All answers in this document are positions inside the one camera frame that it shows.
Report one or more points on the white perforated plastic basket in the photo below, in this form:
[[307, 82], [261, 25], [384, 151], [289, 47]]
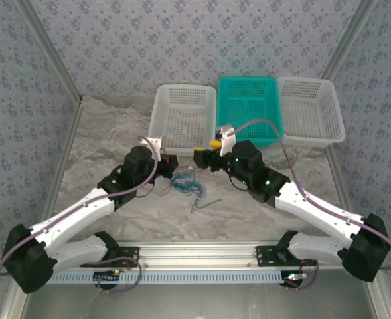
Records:
[[309, 109], [182, 109]]

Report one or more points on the aluminium frame post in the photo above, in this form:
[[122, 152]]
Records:
[[49, 50], [348, 40]]

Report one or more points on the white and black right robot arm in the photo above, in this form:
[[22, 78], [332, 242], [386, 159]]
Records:
[[314, 206]]

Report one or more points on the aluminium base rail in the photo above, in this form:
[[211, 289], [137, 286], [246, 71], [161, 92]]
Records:
[[198, 256]]

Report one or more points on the teal perforated plastic basket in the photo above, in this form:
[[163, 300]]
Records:
[[248, 99]]

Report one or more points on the aluminium side frame rail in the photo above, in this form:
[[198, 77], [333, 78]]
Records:
[[59, 172], [339, 179]]

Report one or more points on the small circuit board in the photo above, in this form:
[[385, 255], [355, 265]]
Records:
[[107, 276], [294, 278]]

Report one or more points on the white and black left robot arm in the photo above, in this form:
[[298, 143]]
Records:
[[75, 212]]

